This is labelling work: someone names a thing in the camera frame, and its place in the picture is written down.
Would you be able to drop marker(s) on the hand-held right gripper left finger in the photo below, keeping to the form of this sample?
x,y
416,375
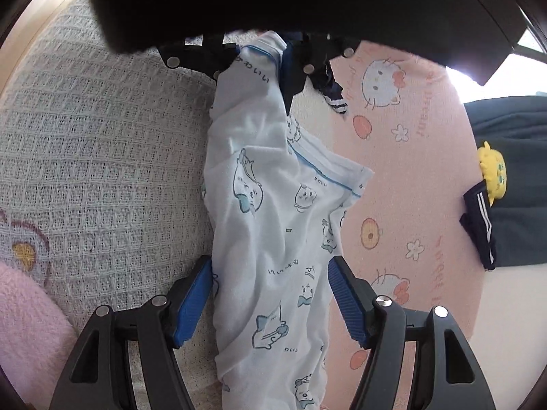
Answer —
x,y
194,303

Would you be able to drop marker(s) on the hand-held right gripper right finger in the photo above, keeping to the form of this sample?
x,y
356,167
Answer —
x,y
346,303

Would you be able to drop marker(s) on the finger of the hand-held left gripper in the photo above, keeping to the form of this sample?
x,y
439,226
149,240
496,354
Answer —
x,y
192,55
292,85

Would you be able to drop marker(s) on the light blue printed pajama pants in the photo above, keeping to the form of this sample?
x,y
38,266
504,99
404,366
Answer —
x,y
265,222

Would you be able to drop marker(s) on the navy white-striped garment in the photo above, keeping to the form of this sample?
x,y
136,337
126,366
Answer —
x,y
333,94
478,222

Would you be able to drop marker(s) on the pink cat-print blanket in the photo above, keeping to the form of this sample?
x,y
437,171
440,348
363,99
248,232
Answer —
x,y
107,158

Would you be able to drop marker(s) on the pink printed pajama pants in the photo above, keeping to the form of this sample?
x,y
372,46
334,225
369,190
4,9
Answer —
x,y
25,329

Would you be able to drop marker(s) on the window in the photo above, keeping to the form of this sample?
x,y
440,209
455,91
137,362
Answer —
x,y
470,85

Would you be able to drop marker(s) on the yellow plush toy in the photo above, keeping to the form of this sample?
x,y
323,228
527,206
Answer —
x,y
493,171

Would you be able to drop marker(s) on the dark grey cloth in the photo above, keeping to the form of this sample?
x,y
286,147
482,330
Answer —
x,y
521,136

